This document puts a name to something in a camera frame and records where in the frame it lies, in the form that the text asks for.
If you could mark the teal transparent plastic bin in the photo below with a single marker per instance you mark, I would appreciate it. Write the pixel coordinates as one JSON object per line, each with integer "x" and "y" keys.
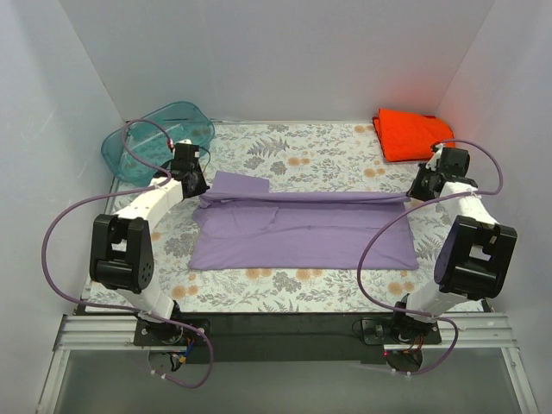
{"x": 147, "y": 139}

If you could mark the aluminium frame rail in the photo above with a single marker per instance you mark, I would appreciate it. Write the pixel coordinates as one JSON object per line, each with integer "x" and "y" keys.
{"x": 119, "y": 332}

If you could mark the folded orange t shirt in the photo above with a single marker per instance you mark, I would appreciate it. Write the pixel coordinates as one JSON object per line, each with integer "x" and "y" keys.
{"x": 405, "y": 136}

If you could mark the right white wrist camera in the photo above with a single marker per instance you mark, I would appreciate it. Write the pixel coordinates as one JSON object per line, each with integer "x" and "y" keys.
{"x": 433, "y": 163}

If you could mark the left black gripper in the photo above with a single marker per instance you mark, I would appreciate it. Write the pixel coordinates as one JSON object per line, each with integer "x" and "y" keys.
{"x": 196, "y": 184}

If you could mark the purple t shirt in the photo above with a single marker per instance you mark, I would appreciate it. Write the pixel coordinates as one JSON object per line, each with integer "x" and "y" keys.
{"x": 242, "y": 224}

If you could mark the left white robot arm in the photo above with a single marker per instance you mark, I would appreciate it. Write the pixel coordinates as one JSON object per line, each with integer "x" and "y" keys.
{"x": 122, "y": 256}

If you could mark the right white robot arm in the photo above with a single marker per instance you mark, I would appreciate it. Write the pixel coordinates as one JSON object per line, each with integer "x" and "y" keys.
{"x": 475, "y": 256}

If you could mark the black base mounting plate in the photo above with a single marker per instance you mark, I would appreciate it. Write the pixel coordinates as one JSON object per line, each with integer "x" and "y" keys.
{"x": 369, "y": 348}

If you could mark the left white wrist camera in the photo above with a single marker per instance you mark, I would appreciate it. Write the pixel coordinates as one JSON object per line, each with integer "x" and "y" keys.
{"x": 172, "y": 144}

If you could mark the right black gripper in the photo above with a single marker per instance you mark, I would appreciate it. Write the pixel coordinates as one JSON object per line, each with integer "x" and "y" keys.
{"x": 419, "y": 188}

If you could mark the floral patterned table mat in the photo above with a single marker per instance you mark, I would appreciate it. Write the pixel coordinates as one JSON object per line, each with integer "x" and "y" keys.
{"x": 296, "y": 157}

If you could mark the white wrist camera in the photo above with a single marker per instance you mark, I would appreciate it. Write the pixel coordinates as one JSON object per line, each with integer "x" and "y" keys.
{"x": 433, "y": 163}
{"x": 172, "y": 144}

